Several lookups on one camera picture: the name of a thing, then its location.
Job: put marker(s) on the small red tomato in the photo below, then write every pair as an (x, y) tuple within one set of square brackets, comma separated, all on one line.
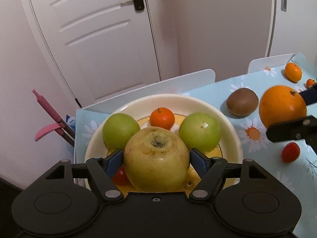
[(290, 153)]

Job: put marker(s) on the brown kiwi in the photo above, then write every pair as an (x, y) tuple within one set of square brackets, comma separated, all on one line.
[(242, 102)]

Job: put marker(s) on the white panel door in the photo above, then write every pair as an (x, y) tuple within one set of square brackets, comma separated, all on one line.
[(100, 47)]

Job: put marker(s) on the white wardrobe door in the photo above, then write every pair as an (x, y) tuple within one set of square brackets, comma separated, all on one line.
[(293, 28)]

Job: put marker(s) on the blue white package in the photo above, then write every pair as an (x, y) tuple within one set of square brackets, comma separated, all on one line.
[(71, 121)]

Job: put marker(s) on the small orange tangerine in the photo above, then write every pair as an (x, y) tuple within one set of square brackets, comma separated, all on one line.
[(162, 117)]

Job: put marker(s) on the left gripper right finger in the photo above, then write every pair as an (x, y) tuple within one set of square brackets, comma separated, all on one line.
[(211, 171)]

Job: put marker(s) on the yellow pear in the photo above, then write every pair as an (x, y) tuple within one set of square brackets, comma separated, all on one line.
[(156, 160)]

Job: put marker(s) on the large orange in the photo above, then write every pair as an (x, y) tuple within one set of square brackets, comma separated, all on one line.
[(279, 104)]

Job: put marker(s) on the medium orange tangerine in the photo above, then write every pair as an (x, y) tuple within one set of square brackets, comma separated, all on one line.
[(293, 72)]

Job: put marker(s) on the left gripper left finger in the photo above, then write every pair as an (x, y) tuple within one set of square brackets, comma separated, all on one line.
[(102, 171)]

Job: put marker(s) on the green apple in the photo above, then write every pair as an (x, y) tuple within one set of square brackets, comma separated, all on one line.
[(200, 130), (118, 129)]

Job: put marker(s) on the red plum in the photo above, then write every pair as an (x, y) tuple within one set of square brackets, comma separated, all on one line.
[(120, 177)]

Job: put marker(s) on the white chair back right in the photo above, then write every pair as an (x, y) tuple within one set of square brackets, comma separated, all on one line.
[(269, 62)]

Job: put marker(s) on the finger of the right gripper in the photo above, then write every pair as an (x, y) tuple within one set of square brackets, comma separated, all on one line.
[(299, 129), (310, 95)]

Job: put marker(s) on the cream yellow fruit bowl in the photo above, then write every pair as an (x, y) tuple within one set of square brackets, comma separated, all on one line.
[(229, 147)]

